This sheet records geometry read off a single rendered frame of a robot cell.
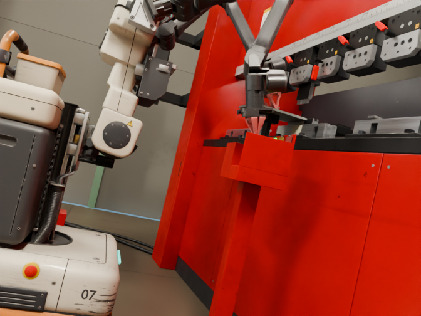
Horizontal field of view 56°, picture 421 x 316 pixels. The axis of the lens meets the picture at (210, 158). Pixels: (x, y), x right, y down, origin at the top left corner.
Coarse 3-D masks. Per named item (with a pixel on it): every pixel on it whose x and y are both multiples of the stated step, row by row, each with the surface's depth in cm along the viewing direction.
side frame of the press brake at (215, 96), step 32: (224, 32) 261; (224, 64) 262; (192, 96) 271; (224, 96) 263; (288, 96) 280; (192, 128) 256; (224, 128) 264; (192, 160) 257; (160, 224) 273; (160, 256) 255
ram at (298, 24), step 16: (256, 0) 259; (272, 0) 236; (304, 0) 198; (320, 0) 184; (336, 0) 171; (352, 0) 161; (368, 0) 151; (384, 0) 143; (416, 0) 128; (256, 16) 253; (288, 16) 211; (304, 16) 194; (320, 16) 181; (336, 16) 169; (352, 16) 158; (384, 16) 141; (256, 32) 247; (288, 32) 207; (304, 32) 191; (336, 32) 166; (272, 48) 220; (304, 48) 187; (240, 64) 260
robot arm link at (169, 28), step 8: (208, 8) 192; (224, 8) 197; (168, 24) 180; (176, 24) 180; (184, 24) 184; (160, 32) 178; (168, 32) 178; (176, 32) 184; (176, 40) 188; (168, 48) 185
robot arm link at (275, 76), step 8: (248, 56) 124; (256, 56) 124; (256, 64) 123; (248, 72) 124; (256, 72) 124; (264, 72) 125; (272, 72) 124; (280, 72) 124; (272, 80) 121; (280, 80) 121; (272, 88) 122; (280, 88) 122
